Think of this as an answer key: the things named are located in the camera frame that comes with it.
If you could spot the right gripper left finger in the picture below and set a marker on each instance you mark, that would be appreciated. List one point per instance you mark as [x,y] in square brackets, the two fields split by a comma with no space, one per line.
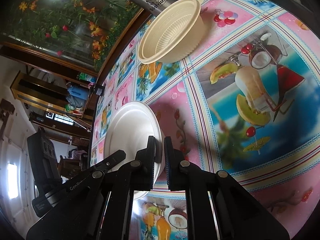
[103,209]

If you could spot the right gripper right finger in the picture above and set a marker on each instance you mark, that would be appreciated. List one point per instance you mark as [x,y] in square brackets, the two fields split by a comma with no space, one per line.
[218,207]

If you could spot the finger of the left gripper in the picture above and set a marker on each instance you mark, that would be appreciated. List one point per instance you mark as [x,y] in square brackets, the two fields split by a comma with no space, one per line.
[108,163]

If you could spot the white foam bowl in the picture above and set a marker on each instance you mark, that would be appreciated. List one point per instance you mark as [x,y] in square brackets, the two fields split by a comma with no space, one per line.
[129,131]

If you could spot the small beige plastic bowl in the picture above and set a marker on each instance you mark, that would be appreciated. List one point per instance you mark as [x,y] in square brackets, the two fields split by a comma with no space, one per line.
[173,34]

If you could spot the colourful fruit pattern tablecloth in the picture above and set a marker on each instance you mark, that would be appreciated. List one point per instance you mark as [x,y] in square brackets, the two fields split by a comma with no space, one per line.
[246,101]

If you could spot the flower mural glass panel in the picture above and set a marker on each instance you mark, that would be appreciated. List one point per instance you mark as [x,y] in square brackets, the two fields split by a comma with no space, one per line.
[77,32]

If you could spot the black tracking camera box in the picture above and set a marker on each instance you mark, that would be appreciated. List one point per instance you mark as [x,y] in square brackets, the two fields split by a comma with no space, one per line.
[43,162]

